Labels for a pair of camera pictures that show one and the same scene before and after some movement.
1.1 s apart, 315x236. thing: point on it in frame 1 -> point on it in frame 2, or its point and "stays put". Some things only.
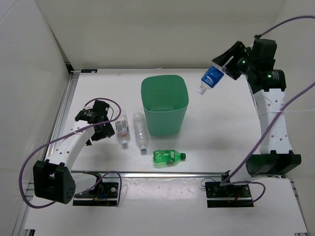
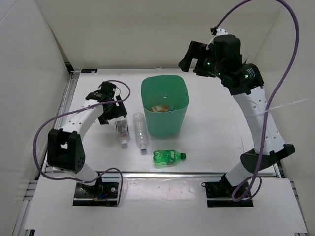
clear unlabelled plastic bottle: x=141 y=131 stays put
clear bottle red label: x=122 y=128 stays put
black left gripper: x=108 y=131 -> x=119 y=111
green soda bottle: x=168 y=157 stays put
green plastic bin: x=165 y=101 stays put
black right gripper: x=235 y=51 -> x=193 y=52
